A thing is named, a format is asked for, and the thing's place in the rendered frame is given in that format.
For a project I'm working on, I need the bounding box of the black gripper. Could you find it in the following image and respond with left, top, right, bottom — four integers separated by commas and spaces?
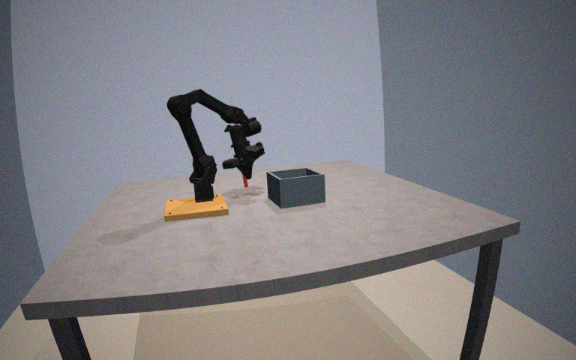
222, 139, 256, 179

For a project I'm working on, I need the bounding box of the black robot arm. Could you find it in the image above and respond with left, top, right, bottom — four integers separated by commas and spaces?
166, 89, 264, 203

